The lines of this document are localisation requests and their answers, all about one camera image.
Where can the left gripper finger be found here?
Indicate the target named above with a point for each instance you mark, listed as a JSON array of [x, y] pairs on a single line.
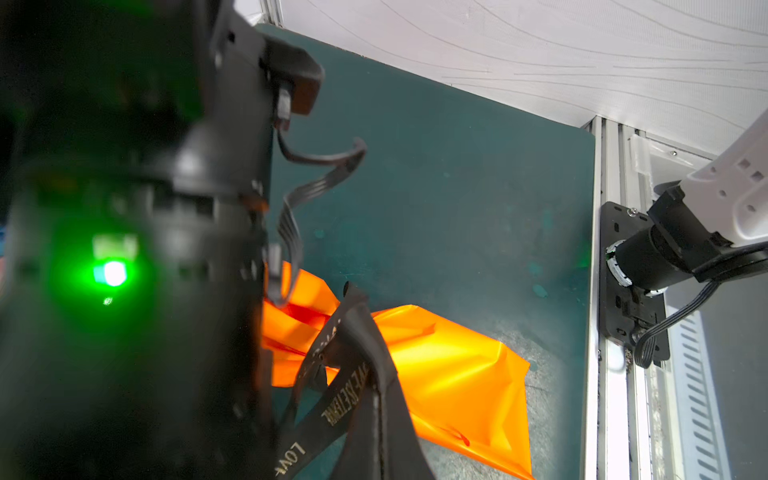
[[381, 442]]

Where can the orange wrapping paper sheet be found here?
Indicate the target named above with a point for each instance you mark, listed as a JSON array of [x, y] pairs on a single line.
[[465, 391]]

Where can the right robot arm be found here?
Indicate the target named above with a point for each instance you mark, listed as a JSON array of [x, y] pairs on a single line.
[[138, 143]]

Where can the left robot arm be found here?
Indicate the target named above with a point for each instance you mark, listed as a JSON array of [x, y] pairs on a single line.
[[545, 237]]

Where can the white vent grille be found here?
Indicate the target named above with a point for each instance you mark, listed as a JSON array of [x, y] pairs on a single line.
[[701, 439]]

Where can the aluminium front rail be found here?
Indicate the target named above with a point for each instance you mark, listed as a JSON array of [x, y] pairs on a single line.
[[660, 422]]

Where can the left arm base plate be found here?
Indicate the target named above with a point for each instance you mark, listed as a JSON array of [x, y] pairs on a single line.
[[626, 310]]

